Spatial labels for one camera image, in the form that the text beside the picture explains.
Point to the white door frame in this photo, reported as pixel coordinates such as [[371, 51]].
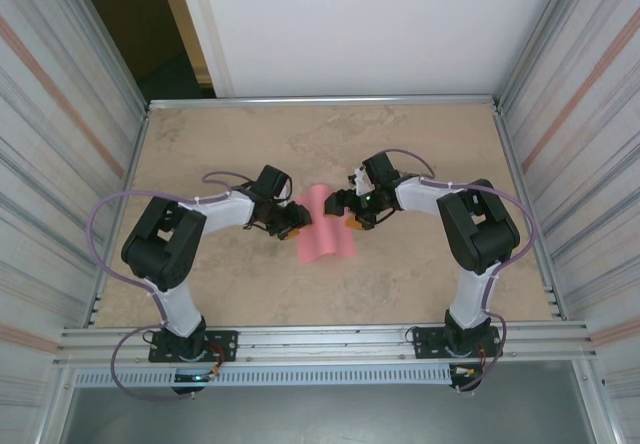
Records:
[[201, 14]]

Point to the pink paper sheet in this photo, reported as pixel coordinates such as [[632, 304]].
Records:
[[325, 244]]

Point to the aluminium table edge rail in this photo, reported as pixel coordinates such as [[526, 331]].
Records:
[[121, 214], [325, 101], [511, 164]]

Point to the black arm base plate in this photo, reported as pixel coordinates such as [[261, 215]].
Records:
[[425, 344], [225, 344]]

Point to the wide aluminium base rail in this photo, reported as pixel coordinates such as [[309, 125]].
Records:
[[325, 344]]

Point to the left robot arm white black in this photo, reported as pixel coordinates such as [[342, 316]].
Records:
[[165, 254]]

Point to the aluminium frame post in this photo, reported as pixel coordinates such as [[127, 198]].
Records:
[[592, 404], [132, 89], [55, 404], [538, 34]]

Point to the small circuit board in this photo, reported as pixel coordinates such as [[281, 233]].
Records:
[[467, 371], [192, 377]]

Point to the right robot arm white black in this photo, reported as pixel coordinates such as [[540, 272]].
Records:
[[475, 229]]

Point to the translucent corrugated side panel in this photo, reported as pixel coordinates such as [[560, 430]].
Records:
[[40, 164], [600, 164]]

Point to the grey sheet metal panel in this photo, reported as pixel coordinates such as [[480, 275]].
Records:
[[325, 414]]

